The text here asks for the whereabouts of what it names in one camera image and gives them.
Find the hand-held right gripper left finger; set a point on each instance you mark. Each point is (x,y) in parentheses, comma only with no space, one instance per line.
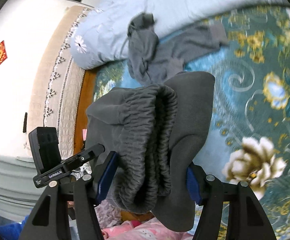
(106,177)

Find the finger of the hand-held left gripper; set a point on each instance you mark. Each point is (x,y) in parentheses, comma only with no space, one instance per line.
(84,157)

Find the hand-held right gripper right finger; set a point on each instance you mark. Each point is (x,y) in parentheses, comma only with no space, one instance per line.
(192,182)

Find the dark grey fleece sweatpants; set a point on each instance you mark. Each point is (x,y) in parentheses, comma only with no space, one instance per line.
(190,120)

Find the thin grey garment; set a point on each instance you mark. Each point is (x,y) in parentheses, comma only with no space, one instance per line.
(160,57)

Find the pale grey furniture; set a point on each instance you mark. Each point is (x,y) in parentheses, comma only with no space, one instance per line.
(7,180)

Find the pink floral bedding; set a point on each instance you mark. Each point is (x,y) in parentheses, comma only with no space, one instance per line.
(140,231)

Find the beige quilted headboard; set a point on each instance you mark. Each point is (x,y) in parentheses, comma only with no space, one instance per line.
(59,80)

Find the teal floral blanket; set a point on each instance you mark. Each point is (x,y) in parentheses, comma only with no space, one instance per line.
(247,80)

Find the light blue floral quilt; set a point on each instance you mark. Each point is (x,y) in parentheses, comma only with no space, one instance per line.
(160,0)

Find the small dark wall fixture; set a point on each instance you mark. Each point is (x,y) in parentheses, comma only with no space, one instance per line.
(25,122)

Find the wooden bed frame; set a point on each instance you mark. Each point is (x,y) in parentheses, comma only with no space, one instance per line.
(86,100)

